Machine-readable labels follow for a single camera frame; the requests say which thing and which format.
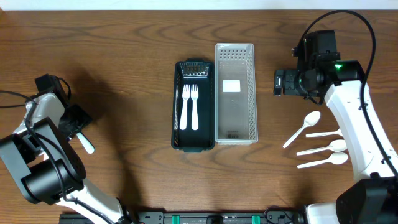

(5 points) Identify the white label in basket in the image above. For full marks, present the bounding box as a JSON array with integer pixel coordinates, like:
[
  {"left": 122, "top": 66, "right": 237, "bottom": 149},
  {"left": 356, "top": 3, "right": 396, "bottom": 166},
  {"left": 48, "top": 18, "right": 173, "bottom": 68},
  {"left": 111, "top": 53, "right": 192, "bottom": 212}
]
[{"left": 222, "top": 80, "right": 241, "bottom": 93}]

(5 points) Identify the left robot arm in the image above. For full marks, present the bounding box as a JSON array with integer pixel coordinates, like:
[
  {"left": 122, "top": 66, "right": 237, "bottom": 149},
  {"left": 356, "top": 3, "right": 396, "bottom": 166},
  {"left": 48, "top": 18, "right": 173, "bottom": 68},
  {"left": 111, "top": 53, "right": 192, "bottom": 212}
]
[{"left": 1, "top": 74, "right": 134, "bottom": 223}]

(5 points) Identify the white plastic fork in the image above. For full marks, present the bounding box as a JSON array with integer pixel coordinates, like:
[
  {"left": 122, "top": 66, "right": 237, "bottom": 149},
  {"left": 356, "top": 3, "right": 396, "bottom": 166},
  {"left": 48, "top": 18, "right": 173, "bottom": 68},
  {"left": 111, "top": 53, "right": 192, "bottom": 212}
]
[
  {"left": 76, "top": 132, "right": 95, "bottom": 154},
  {"left": 179, "top": 84, "right": 190, "bottom": 130},
  {"left": 190, "top": 84, "right": 199, "bottom": 131}
]

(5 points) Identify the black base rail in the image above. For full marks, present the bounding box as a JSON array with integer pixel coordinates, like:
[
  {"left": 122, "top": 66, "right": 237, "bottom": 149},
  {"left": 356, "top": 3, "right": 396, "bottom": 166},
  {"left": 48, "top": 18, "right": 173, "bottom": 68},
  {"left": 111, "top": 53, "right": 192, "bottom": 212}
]
[{"left": 58, "top": 210, "right": 307, "bottom": 224}]

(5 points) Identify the black plastic basket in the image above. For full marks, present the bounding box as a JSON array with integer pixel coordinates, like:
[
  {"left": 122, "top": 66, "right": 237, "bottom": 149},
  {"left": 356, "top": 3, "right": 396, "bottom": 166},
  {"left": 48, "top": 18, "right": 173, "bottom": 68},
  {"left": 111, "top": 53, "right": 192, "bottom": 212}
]
[{"left": 171, "top": 59, "right": 215, "bottom": 152}]

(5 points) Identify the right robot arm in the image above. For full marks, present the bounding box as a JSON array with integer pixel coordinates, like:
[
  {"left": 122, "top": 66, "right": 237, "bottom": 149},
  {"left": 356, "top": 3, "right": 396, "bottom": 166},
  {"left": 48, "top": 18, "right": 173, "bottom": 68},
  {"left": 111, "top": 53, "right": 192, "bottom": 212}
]
[{"left": 274, "top": 30, "right": 397, "bottom": 223}]

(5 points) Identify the white plastic spoon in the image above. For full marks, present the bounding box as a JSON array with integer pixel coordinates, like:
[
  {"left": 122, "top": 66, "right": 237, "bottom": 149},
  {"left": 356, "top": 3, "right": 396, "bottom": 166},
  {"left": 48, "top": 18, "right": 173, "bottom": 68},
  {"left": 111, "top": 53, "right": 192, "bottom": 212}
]
[
  {"left": 296, "top": 139, "right": 347, "bottom": 156},
  {"left": 297, "top": 152, "right": 348, "bottom": 169},
  {"left": 282, "top": 111, "right": 321, "bottom": 148},
  {"left": 306, "top": 129, "right": 343, "bottom": 138}
]

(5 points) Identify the clear plastic basket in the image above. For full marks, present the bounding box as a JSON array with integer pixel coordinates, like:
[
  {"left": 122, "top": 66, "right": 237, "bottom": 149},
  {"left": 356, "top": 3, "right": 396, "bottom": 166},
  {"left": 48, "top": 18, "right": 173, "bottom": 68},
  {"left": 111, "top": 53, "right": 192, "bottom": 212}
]
[{"left": 215, "top": 43, "right": 259, "bottom": 145}]

